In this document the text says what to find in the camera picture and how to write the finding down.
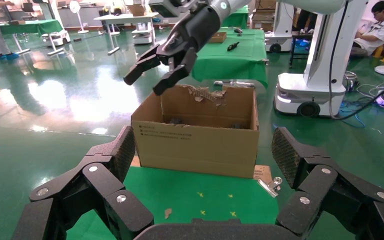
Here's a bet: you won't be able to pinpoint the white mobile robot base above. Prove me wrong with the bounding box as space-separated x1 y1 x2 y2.
41 29 71 47
131 21 156 46

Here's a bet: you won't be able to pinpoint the brown cardboard box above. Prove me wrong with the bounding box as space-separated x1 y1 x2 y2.
127 3 147 17

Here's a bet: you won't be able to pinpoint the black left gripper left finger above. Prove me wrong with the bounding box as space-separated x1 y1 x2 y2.
11 125 155 240

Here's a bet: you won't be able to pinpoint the white wheeled robot body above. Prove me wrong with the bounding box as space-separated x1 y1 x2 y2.
273 0 368 118

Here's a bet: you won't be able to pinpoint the seated person white shirt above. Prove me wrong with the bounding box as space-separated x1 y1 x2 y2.
349 0 384 58

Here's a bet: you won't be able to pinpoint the stacked cardboard boxes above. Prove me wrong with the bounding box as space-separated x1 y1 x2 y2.
251 0 278 32

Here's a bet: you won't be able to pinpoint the flat cardboard sheet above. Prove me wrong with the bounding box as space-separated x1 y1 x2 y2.
253 164 273 182

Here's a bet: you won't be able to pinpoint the silver binder clip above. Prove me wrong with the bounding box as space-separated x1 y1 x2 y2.
257 176 283 199

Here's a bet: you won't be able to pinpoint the long green clothed table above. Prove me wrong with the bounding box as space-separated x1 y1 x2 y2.
0 19 64 37

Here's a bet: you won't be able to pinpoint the green table cloth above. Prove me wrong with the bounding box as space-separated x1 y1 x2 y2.
64 165 281 240

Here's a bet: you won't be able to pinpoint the small green clothed table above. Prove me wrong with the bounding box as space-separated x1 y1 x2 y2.
221 4 250 29

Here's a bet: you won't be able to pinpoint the long black hanging cable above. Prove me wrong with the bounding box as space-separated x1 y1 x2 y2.
327 0 384 121

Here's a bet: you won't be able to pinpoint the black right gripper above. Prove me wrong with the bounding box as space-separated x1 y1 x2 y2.
123 4 221 96

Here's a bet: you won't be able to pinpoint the white pipe frame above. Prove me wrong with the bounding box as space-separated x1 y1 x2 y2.
213 80 256 88

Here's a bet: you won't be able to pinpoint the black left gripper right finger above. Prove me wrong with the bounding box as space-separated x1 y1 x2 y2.
271 126 384 240

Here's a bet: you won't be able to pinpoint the large open cardboard carton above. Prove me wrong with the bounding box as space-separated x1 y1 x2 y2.
130 84 261 180

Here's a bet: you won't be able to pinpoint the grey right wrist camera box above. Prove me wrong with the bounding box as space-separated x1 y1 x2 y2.
148 0 195 19

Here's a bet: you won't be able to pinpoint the green clothed background table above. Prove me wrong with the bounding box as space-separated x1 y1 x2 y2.
191 28 269 89

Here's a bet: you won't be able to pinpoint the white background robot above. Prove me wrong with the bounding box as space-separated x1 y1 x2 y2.
264 1 295 54

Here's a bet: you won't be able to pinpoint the white work table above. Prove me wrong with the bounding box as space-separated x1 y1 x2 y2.
93 12 160 56

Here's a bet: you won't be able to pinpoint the small flat cardboard box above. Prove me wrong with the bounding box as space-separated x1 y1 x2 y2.
207 31 228 44

